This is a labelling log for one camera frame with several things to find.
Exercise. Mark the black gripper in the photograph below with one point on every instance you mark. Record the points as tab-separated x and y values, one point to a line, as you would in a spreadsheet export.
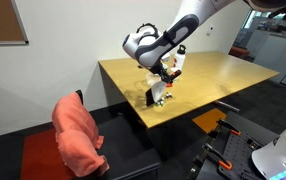
159	70

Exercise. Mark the white green candy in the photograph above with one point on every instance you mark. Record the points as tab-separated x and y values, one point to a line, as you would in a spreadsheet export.
162	102
167	95
170	96
157	104

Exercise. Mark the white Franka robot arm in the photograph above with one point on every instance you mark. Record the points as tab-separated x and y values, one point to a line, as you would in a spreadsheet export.
196	11

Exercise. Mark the red lid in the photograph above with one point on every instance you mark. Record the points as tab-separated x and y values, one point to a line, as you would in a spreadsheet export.
169	85

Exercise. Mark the silver table foot bar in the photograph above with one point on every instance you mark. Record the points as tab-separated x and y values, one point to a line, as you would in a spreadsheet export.
226	106

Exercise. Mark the red bench seat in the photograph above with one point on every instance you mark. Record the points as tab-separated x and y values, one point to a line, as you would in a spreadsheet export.
239	52

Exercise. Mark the black chair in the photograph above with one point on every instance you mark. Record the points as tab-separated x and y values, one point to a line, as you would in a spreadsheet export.
126	150

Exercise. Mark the black pegboard table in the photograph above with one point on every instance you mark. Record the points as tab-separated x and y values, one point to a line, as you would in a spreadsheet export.
239	156

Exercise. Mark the grey office cabinet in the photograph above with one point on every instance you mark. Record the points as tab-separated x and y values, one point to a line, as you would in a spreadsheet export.
276	50

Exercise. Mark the salmon red towel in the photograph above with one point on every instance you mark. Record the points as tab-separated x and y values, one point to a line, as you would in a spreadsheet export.
76	136

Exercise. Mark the black overhead boom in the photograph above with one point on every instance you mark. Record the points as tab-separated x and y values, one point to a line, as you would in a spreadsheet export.
284	13

